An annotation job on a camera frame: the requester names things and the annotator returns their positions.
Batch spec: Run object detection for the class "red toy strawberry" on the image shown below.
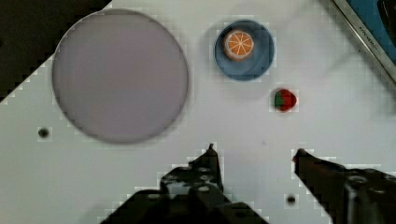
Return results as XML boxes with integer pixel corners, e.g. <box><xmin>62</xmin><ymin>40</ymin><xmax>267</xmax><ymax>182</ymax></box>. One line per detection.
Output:
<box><xmin>275</xmin><ymin>89</ymin><xmax>297</xmax><ymax>112</ymax></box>

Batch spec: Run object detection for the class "blue small bowl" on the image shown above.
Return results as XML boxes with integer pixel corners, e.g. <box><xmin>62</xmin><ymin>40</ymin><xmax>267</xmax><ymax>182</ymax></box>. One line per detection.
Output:
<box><xmin>213</xmin><ymin>19</ymin><xmax>276</xmax><ymax>81</ymax></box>

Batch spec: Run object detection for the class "grey round plate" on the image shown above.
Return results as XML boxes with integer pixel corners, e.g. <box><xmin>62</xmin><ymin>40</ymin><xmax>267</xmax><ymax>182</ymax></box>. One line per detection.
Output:
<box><xmin>52</xmin><ymin>9</ymin><xmax>189</xmax><ymax>144</ymax></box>

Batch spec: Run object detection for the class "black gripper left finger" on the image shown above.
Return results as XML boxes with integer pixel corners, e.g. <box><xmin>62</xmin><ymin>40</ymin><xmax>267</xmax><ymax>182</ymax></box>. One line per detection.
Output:
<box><xmin>100</xmin><ymin>147</ymin><xmax>269</xmax><ymax>224</ymax></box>

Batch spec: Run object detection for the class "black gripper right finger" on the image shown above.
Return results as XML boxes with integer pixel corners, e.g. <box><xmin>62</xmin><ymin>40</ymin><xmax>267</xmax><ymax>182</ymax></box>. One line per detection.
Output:
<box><xmin>292</xmin><ymin>148</ymin><xmax>396</xmax><ymax>224</ymax></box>

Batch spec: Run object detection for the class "orange slice toy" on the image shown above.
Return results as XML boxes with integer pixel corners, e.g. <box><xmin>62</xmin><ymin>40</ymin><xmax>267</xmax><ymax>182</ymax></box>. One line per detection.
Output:
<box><xmin>223</xmin><ymin>29</ymin><xmax>255</xmax><ymax>61</ymax></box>

